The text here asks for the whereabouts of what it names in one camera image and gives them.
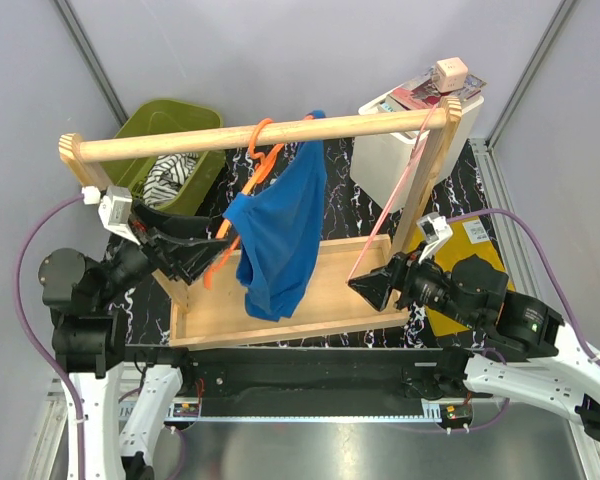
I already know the beige cube power socket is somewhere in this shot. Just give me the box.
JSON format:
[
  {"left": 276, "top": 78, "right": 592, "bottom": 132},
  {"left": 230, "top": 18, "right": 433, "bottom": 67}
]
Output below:
[{"left": 432, "top": 57, "right": 469, "bottom": 93}]

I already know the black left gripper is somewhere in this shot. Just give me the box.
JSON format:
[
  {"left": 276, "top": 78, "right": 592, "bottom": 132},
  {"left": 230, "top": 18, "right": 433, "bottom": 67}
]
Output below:
[{"left": 96, "top": 196, "right": 229, "bottom": 304}]

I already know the stack of books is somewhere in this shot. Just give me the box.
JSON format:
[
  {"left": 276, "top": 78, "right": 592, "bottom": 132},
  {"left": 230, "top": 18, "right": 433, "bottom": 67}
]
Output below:
[{"left": 379, "top": 68, "right": 487, "bottom": 112}]

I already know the green plastic basket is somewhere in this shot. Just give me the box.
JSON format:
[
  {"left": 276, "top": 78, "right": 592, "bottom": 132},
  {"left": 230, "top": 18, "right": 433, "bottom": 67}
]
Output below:
[{"left": 99, "top": 98, "right": 229, "bottom": 217}]

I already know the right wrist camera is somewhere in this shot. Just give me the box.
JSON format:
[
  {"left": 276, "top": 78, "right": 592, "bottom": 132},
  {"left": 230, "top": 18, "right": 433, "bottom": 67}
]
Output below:
[{"left": 416, "top": 212, "right": 453, "bottom": 263}]

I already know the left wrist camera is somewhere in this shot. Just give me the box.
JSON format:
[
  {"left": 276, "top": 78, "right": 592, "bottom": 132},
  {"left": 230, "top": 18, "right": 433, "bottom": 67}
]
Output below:
[{"left": 98, "top": 185, "right": 140, "bottom": 245}]

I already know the white storage box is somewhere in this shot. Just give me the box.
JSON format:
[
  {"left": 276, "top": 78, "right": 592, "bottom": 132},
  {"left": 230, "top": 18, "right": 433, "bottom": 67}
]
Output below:
[{"left": 350, "top": 94, "right": 484, "bottom": 207}]

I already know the striped white tank top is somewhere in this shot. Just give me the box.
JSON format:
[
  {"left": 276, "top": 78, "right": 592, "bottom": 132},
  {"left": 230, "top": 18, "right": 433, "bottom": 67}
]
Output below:
[{"left": 142, "top": 153, "right": 199, "bottom": 208}]

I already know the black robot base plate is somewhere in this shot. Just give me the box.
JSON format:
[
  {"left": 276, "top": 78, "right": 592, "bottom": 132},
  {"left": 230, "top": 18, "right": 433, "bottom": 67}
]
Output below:
[{"left": 125, "top": 345, "right": 467, "bottom": 422}]

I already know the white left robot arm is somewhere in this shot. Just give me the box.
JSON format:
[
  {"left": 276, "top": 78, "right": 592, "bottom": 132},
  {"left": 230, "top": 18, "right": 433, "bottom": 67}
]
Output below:
[{"left": 38, "top": 200, "right": 228, "bottom": 479}]

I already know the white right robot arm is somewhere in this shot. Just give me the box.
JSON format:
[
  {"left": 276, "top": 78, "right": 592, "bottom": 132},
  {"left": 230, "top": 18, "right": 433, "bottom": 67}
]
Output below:
[{"left": 347, "top": 251, "right": 600, "bottom": 442}]

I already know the orange plastic hanger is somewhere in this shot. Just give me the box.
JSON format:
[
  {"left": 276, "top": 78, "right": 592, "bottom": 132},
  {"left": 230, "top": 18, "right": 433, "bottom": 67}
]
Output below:
[{"left": 202, "top": 118, "right": 287, "bottom": 290}]

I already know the pink wire hanger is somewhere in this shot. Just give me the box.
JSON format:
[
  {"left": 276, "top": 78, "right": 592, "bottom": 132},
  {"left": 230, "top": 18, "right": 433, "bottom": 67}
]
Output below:
[{"left": 346, "top": 104, "right": 438, "bottom": 282}]

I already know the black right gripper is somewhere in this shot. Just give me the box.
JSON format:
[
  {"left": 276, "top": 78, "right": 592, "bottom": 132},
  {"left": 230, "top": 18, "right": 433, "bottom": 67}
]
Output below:
[{"left": 345, "top": 240, "right": 479, "bottom": 328}]

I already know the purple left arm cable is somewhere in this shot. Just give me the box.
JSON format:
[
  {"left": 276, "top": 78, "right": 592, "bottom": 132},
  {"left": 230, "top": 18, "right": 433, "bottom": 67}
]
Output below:
[{"left": 12, "top": 187, "right": 101, "bottom": 480}]

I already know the purple floor cable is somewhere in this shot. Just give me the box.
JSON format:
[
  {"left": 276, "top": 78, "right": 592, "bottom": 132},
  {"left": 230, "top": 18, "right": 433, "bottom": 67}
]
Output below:
[{"left": 117, "top": 384, "right": 189, "bottom": 474}]

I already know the blue tank top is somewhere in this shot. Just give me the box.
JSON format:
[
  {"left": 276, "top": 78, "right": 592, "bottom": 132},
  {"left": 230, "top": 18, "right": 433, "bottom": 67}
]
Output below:
[{"left": 224, "top": 140, "right": 327, "bottom": 321}]

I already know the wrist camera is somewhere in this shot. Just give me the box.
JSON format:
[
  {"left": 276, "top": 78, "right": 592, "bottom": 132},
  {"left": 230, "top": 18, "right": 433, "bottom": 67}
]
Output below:
[
  {"left": 416, "top": 212, "right": 453, "bottom": 263},
  {"left": 98, "top": 185, "right": 140, "bottom": 245}
]

